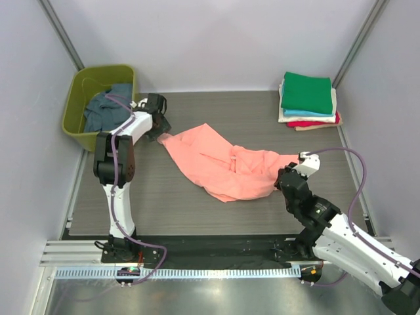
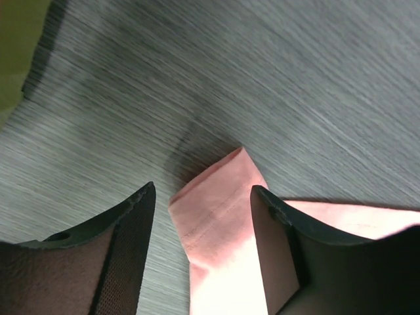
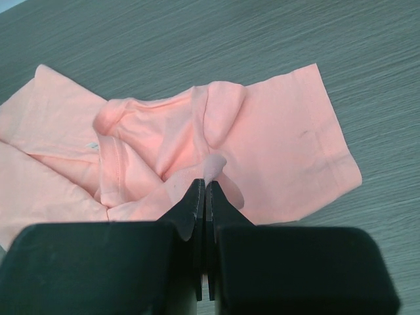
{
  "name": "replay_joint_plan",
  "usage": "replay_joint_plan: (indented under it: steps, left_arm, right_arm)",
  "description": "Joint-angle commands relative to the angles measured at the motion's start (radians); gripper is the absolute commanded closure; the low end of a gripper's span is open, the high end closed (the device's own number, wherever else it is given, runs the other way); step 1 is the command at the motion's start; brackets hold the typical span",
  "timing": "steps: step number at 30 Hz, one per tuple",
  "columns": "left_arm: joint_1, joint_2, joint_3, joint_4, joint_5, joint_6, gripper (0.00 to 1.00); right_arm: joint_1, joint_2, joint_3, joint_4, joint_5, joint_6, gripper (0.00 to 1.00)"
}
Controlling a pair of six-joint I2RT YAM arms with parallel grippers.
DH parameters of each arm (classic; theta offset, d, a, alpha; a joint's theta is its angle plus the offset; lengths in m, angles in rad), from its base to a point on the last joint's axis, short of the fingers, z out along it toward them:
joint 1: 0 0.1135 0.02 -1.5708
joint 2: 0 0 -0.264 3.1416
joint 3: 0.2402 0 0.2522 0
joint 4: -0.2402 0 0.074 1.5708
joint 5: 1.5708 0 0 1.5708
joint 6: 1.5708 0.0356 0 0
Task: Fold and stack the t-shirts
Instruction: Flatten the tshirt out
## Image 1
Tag salmon pink t shirt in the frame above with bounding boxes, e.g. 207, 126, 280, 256
157, 123, 299, 203

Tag olive green plastic bin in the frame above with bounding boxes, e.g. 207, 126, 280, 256
62, 64, 138, 152

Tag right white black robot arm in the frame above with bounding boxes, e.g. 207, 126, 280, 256
274, 163, 419, 314

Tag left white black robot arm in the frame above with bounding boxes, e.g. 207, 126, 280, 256
93, 111, 171, 263

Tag blue grey t shirt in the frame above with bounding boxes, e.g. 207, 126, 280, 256
83, 83, 133, 133

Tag tan folded t shirt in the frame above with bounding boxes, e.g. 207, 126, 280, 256
294, 112, 343, 131

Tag red folded t shirt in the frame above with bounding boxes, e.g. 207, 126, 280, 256
287, 121, 329, 128

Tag white folded t shirt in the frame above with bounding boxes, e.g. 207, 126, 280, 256
278, 110, 336, 123

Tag light blue folded t shirt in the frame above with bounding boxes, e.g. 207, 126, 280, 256
283, 109, 335, 117

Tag green folded t shirt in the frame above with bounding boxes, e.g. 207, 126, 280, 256
282, 72, 333, 115

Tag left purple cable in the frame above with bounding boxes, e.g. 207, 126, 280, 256
67, 94, 168, 301

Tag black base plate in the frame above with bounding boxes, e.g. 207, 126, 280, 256
94, 234, 318, 270

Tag left aluminium frame post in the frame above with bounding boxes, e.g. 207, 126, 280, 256
37, 0, 85, 71

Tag white slotted cable duct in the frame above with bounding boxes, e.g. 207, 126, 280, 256
55, 265, 301, 280

